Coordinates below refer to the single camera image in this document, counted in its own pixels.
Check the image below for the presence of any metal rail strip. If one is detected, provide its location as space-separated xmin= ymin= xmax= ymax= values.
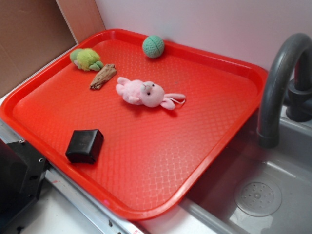
xmin=0 ymin=120 xmax=147 ymax=234

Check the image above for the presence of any pink plush bunny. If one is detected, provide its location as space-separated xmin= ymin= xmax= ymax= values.
xmin=116 ymin=77 xmax=186 ymax=110

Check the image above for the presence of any grey plastic sink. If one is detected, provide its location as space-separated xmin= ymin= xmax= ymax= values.
xmin=180 ymin=115 xmax=312 ymax=234

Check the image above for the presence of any black square block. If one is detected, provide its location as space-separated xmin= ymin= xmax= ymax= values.
xmin=65 ymin=129 xmax=104 ymax=164

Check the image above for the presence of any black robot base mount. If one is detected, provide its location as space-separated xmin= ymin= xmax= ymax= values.
xmin=0 ymin=141 xmax=47 ymax=229

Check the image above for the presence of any green plush animal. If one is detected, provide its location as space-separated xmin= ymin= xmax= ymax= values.
xmin=70 ymin=48 xmax=104 ymax=71

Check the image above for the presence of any red plastic tray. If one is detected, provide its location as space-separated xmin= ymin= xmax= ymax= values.
xmin=0 ymin=29 xmax=268 ymax=220

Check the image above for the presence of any grey toy faucet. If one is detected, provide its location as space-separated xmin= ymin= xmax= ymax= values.
xmin=257 ymin=33 xmax=312 ymax=148

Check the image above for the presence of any brown wood piece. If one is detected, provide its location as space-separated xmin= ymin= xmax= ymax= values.
xmin=90 ymin=64 xmax=117 ymax=90

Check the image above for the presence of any brown cardboard panel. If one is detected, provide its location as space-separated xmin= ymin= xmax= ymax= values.
xmin=0 ymin=0 xmax=105 ymax=97

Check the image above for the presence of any green rubber ball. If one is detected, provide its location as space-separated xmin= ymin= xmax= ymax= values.
xmin=142 ymin=35 xmax=165 ymax=59

